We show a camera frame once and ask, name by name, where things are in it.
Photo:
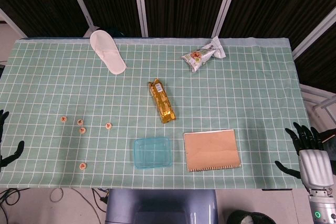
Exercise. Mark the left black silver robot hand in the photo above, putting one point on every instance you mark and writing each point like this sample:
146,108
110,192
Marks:
15,154

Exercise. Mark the blue clear plastic container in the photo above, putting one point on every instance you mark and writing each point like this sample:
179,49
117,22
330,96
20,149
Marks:
153,152

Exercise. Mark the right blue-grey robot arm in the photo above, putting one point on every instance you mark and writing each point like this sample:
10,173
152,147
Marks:
324,208

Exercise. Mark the black waste bin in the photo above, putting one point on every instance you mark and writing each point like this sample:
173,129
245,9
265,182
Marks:
244,218

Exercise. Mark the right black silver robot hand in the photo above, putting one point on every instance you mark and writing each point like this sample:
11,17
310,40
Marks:
313,166

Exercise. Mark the green white snack bag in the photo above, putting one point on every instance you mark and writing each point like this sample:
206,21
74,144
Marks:
199,56

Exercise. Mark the brown spiral notebook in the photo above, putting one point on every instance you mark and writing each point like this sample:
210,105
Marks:
211,150

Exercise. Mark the round wooden chess piece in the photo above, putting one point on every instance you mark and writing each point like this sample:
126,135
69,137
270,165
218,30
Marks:
83,166
64,119
82,130
109,126
80,122

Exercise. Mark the white disposable slipper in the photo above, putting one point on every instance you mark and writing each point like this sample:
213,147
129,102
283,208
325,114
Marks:
107,51

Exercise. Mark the green checked tablecloth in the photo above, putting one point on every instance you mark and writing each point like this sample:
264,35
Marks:
236,98

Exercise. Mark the gold foil biscuit pack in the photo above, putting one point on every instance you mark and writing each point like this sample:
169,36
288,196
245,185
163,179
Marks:
162,102

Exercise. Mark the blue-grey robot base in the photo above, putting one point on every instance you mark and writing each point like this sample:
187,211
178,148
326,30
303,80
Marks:
157,205

